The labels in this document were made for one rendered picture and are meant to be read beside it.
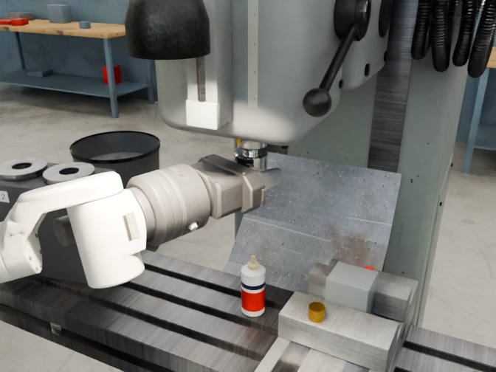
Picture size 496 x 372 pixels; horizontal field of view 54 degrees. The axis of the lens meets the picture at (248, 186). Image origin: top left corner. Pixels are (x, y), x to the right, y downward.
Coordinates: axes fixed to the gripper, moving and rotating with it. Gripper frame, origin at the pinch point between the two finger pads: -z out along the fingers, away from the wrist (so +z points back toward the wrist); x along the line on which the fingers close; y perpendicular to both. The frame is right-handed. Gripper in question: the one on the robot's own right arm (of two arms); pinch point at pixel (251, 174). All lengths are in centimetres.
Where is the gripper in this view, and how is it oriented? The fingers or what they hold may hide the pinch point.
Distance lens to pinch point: 70.2
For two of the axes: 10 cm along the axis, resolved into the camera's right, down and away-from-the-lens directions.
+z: -7.3, 2.7, -6.2
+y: -0.1, 9.1, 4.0
